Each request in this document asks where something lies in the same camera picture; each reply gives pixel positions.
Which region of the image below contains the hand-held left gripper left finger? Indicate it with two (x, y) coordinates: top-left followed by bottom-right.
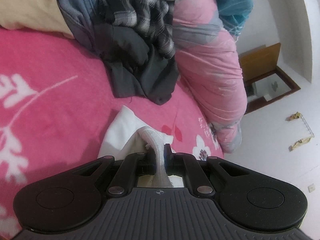
(72, 150), (156, 197)

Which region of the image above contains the white garment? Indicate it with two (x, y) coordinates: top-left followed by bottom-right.
(97, 105), (184, 188)

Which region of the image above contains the long yellowish hanging rag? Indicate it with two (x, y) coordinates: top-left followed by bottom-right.
(289, 137), (312, 152)

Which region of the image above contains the small yellowish hanging rag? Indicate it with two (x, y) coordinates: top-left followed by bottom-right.
(286, 112), (302, 122)

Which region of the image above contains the teal cloth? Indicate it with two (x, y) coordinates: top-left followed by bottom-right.
(215, 0), (253, 40)

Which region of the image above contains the dark grey garment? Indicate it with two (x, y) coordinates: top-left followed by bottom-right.
(95, 25), (179, 105)

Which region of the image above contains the wooden door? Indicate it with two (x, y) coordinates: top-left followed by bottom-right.
(239, 42), (282, 82)

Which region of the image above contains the beige garment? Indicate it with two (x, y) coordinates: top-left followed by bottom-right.
(0, 0), (75, 39)

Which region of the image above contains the dark brown door frame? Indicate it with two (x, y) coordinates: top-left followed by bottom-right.
(244, 66), (302, 115)

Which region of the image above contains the plaid shirt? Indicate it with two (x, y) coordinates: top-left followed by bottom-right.
(100, 0), (175, 59)

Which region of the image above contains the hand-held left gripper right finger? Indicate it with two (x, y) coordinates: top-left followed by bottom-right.
(163, 143), (250, 197)

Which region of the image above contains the wall hook rack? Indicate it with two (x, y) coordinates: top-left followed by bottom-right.
(301, 115), (315, 138)

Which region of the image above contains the blue denim garment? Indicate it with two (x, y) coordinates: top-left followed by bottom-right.
(54, 0), (105, 55)

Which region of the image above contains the pink grey quilt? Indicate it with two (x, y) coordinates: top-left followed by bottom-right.
(172, 0), (248, 153)

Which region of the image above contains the pink floral blanket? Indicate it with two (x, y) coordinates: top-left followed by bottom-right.
(0, 26), (225, 240)

